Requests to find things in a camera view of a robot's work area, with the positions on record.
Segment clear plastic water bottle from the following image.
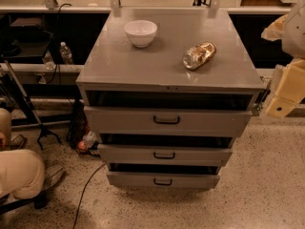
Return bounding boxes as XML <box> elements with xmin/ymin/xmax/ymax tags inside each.
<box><xmin>60</xmin><ymin>42</ymin><xmax>73</xmax><ymax>65</ymax></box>

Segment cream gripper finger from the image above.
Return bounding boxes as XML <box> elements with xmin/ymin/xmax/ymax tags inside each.
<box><xmin>265</xmin><ymin>58</ymin><xmax>305</xmax><ymax>118</ymax></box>
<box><xmin>261</xmin><ymin>14</ymin><xmax>288</xmax><ymax>41</ymax></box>

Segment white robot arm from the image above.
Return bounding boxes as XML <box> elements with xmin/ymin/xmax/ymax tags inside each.
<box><xmin>261</xmin><ymin>0</ymin><xmax>305</xmax><ymax>118</ymax></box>

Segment grey middle drawer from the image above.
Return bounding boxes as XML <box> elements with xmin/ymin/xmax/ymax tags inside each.
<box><xmin>98</xmin><ymin>144</ymin><xmax>232</xmax><ymax>167</ymax></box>

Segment person leg beige trousers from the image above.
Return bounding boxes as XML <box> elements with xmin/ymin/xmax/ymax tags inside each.
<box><xmin>0</xmin><ymin>109</ymin><xmax>45</xmax><ymax>199</ymax></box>

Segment grey sneaker shoe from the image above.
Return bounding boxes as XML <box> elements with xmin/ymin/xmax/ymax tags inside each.
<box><xmin>43</xmin><ymin>165</ymin><xmax>64</xmax><ymax>190</ymax></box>

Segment black floor cable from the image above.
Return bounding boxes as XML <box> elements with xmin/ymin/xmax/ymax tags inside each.
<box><xmin>71</xmin><ymin>161</ymin><xmax>107</xmax><ymax>229</ymax></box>

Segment grey drawer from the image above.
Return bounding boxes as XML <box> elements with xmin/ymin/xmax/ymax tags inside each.
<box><xmin>85</xmin><ymin>107</ymin><xmax>252</xmax><ymax>137</ymax></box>
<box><xmin>98</xmin><ymin>144</ymin><xmax>232</xmax><ymax>167</ymax></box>
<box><xmin>107</xmin><ymin>172</ymin><xmax>220</xmax><ymax>189</ymax></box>

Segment white ceramic bowl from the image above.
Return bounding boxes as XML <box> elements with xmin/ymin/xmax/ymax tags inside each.
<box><xmin>124</xmin><ymin>20</ymin><xmax>157</xmax><ymax>48</ymax></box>

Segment dark bag with items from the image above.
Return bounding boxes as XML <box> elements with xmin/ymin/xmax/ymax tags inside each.
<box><xmin>67</xmin><ymin>101</ymin><xmax>99</xmax><ymax>156</ymax></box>

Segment grey top drawer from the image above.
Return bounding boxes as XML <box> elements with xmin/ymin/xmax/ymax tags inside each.
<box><xmin>85</xmin><ymin>107</ymin><xmax>252</xmax><ymax>137</ymax></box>

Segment black office chair base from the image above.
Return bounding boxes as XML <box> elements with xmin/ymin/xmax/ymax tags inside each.
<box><xmin>0</xmin><ymin>192</ymin><xmax>48</xmax><ymax>215</ymax></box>

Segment grey bottom drawer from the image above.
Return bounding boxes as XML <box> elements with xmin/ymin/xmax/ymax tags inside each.
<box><xmin>107</xmin><ymin>172</ymin><xmax>220</xmax><ymax>189</ymax></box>

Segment grey metal drawer cabinet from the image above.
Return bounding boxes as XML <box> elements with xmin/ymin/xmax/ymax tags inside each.
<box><xmin>77</xmin><ymin>9</ymin><xmax>264</xmax><ymax>175</ymax></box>

